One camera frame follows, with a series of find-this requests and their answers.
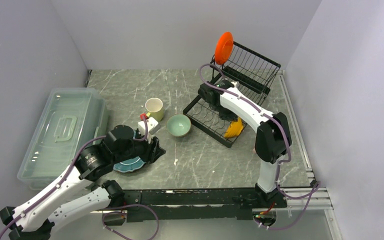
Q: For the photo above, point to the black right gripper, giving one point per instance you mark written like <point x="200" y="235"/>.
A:
<point x="230" y="117"/>

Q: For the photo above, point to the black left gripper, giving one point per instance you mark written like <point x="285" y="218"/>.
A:
<point x="158" y="151"/>

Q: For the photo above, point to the yellow ribbed bowl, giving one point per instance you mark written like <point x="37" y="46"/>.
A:
<point x="235" y="128"/>

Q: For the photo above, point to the light green ceramic bowl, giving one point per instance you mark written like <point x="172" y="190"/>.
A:
<point x="178" y="125"/>

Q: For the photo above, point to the pale yellow mug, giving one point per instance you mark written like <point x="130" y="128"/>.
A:
<point x="154" y="108"/>

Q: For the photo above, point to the black wire dish rack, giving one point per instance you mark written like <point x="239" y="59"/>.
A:
<point x="245" y="74"/>

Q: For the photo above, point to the orange plate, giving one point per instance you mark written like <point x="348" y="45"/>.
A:
<point x="224" y="48"/>

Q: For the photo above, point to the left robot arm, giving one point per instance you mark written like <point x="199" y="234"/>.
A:
<point x="39" y="217"/>

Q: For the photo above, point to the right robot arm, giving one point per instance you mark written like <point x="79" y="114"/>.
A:
<point x="272" y="141"/>

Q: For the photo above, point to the teal scalloped plate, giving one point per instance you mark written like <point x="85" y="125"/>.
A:
<point x="129" y="166"/>

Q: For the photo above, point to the clear plastic storage box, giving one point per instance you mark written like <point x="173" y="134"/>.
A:
<point x="70" y="118"/>

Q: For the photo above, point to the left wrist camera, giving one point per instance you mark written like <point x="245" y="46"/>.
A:
<point x="147" y="127"/>

